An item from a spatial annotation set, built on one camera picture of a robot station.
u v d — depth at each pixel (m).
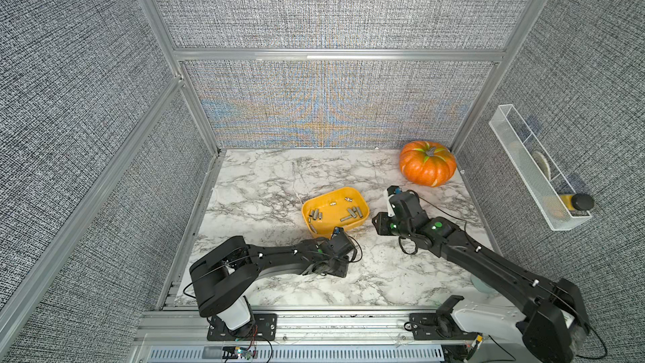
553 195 0.66
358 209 0.98
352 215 0.97
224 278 0.44
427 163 0.99
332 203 1.00
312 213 0.97
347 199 1.00
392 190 0.73
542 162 0.70
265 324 0.74
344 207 1.00
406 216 0.61
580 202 0.61
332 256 0.65
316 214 0.97
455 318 0.62
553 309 0.39
